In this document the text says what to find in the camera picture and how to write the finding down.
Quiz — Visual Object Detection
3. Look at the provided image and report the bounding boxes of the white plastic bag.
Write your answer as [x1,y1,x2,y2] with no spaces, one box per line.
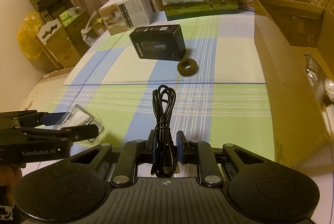
[81,11,105,46]

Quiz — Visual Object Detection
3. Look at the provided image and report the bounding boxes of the black cable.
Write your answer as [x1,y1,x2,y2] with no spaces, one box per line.
[151,85,181,178]

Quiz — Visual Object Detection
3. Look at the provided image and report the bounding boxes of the white brown product box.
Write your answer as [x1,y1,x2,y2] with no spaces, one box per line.
[98,0,154,36]

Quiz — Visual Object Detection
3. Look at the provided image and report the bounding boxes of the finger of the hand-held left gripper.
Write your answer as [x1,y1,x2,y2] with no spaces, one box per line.
[0,109,77,127]
[0,123,100,142]

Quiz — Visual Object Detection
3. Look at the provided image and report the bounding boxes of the brown hair tie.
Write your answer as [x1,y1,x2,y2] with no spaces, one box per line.
[177,58,199,76]

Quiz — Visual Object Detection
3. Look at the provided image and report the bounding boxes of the cardboard box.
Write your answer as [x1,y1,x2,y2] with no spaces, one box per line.
[254,0,334,178]

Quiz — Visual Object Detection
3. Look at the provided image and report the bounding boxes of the checked tablecloth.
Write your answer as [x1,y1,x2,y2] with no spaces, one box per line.
[27,11,285,170]

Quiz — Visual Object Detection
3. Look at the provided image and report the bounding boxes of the pile of cardboard boxes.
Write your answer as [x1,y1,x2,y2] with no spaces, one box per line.
[35,7,90,71]

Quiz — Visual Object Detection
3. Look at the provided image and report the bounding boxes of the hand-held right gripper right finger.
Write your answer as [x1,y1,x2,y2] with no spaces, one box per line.
[176,130,264,186]

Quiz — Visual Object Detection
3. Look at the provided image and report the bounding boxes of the yellow plastic bag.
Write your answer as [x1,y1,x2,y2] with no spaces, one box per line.
[17,11,44,61]

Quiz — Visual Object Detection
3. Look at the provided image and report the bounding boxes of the person's left hand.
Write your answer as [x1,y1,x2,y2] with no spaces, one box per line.
[0,164,23,204]

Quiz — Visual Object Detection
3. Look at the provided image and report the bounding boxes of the black product box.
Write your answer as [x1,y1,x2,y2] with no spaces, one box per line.
[129,25,187,61]

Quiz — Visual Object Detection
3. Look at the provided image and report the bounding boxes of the clear plastic case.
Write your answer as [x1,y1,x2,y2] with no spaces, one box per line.
[53,104,105,145]

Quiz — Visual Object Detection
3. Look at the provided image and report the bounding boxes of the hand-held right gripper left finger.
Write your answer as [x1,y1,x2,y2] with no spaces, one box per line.
[69,129,159,187]

